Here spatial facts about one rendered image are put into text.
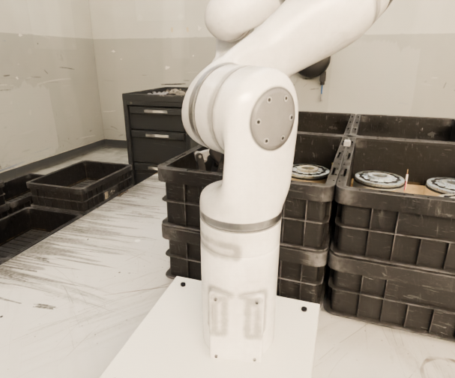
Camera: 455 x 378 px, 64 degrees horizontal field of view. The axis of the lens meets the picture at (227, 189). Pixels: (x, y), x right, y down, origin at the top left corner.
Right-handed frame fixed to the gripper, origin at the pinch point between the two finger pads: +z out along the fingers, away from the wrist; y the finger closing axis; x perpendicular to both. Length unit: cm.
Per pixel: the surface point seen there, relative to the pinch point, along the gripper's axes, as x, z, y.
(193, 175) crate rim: -7.2, -6.8, -8.8
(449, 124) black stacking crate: 24, -5, 79
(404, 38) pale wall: 243, -39, 252
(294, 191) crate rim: -17.5, -6.1, 4.4
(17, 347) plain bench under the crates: -13.0, 15.4, -37.6
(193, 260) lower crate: -6.6, 9.5, -9.1
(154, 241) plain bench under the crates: 14.8, 15.7, -13.9
